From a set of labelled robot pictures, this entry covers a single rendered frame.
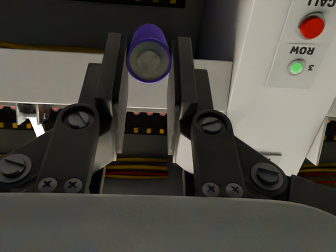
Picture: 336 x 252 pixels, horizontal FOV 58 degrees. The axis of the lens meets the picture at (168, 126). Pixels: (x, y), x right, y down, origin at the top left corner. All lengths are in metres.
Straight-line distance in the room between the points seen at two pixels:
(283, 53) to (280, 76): 0.02
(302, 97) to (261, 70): 0.05
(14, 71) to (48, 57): 0.03
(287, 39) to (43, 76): 0.20
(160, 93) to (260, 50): 0.09
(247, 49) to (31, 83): 0.18
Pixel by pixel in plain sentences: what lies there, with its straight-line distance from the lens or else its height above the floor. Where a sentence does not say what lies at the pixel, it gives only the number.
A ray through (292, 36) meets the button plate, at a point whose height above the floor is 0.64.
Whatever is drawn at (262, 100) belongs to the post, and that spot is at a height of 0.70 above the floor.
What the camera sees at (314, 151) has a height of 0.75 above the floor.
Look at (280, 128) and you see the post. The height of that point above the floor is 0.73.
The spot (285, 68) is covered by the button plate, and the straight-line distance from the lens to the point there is 0.27.
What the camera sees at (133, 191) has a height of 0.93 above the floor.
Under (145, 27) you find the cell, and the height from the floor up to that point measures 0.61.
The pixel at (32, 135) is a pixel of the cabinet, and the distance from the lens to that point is 0.59.
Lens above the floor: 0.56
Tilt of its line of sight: 38 degrees up
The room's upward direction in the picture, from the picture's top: 174 degrees counter-clockwise
